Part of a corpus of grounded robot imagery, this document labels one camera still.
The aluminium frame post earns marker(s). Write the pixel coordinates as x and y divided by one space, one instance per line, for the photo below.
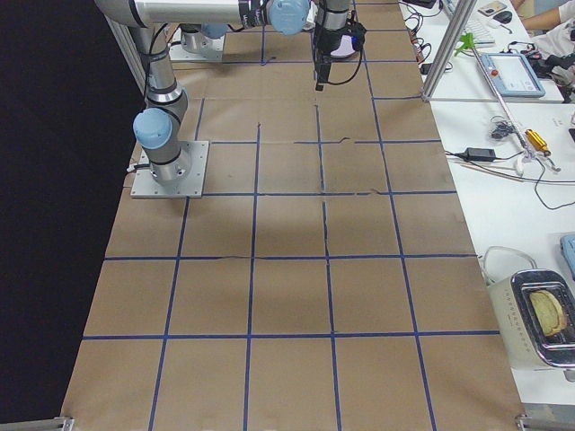
445 50

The toast slice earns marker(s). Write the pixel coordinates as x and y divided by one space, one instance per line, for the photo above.
549 312

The brown paper table cover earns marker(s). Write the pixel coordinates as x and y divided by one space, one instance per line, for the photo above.
326 280

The yellow tool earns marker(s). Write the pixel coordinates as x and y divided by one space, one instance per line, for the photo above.
537 142

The lilac plate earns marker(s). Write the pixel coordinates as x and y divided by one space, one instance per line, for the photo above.
345 49

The blue teach pendant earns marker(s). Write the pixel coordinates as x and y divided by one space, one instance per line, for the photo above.
512 75

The black computer mouse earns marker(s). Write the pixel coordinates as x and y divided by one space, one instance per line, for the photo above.
503 17

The black power adapter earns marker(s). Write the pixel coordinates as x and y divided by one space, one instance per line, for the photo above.
479 154

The green-handled reacher stick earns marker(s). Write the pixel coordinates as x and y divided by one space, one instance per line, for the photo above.
528 152

